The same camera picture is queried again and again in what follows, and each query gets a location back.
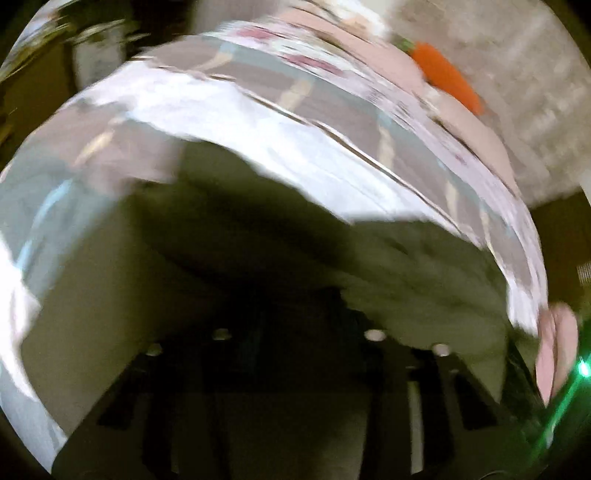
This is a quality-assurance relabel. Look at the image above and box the olive green puffer jacket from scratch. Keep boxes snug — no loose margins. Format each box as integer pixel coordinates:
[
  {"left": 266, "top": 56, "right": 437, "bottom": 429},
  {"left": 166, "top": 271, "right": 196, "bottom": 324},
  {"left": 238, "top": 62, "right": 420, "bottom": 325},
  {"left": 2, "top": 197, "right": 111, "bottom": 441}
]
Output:
[{"left": 23, "top": 138, "right": 546, "bottom": 480}]

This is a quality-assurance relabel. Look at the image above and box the patchwork cartoon duvet cover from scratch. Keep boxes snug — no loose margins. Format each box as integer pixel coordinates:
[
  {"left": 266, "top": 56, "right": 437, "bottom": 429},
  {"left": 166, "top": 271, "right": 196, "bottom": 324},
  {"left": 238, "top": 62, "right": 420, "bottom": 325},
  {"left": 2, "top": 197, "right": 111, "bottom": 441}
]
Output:
[{"left": 0, "top": 9, "right": 550, "bottom": 474}]

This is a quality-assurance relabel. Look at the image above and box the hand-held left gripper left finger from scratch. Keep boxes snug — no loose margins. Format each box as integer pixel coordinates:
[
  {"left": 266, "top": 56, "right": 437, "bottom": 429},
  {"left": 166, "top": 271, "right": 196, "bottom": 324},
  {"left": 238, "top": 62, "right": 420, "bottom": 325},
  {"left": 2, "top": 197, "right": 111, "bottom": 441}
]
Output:
[{"left": 51, "top": 295, "right": 287, "bottom": 480}]

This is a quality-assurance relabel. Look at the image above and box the pink pillow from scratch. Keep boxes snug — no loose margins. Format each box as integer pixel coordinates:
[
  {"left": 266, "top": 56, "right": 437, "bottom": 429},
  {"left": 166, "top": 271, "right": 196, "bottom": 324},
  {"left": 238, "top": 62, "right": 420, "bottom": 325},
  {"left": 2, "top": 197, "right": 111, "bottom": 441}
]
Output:
[
  {"left": 281, "top": 7, "right": 432, "bottom": 90},
  {"left": 422, "top": 85, "right": 525, "bottom": 201}
]

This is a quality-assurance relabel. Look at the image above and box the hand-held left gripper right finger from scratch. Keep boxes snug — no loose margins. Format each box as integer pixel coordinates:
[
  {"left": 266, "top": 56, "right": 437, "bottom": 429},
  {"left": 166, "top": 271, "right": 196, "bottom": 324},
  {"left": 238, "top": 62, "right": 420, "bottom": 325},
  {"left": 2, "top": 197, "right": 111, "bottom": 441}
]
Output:
[{"left": 323, "top": 286, "right": 546, "bottom": 480}]

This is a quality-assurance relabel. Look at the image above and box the orange carrot plush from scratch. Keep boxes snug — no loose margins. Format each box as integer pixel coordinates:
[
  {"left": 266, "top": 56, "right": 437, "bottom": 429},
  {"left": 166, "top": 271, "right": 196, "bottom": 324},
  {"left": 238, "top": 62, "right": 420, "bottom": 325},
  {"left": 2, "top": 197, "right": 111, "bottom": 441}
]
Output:
[{"left": 396, "top": 39, "right": 485, "bottom": 116}]

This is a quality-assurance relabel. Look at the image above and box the dark wooden headboard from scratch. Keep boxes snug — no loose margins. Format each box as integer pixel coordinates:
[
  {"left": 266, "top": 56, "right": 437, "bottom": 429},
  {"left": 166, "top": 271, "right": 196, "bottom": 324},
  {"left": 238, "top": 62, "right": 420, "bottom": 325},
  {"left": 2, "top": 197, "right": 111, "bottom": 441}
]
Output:
[{"left": 526, "top": 189, "right": 591, "bottom": 324}]

